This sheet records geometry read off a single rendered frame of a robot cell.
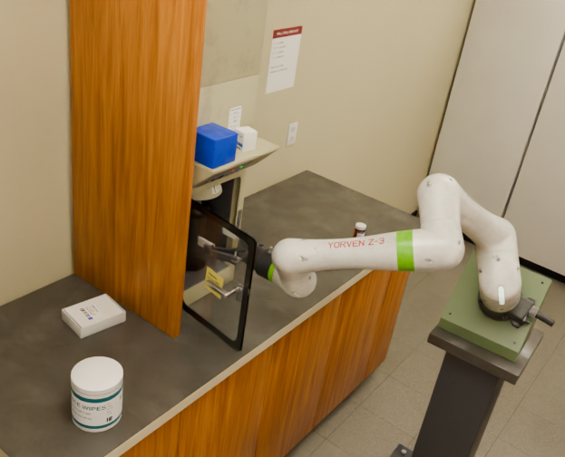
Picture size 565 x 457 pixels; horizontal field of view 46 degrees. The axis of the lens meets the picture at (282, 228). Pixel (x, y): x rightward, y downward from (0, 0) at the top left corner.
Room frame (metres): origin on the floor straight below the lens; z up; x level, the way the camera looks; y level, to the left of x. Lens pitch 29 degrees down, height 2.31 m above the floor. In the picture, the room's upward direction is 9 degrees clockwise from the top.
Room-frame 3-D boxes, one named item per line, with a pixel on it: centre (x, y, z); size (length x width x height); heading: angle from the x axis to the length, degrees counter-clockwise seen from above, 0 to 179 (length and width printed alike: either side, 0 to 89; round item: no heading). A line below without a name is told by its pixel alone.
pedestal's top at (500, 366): (1.96, -0.78, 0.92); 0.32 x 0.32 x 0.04; 60
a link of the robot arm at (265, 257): (1.78, 0.02, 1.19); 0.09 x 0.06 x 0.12; 146
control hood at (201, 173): (1.87, 0.18, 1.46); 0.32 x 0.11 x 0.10; 147
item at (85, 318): (1.68, 0.55, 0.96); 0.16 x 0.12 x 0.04; 139
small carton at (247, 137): (1.91, 0.16, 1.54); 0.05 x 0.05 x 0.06; 43
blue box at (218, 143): (1.79, 0.24, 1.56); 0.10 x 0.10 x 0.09; 57
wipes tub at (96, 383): (1.29, 0.41, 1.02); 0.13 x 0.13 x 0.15
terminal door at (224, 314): (1.67, 0.18, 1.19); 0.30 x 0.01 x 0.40; 50
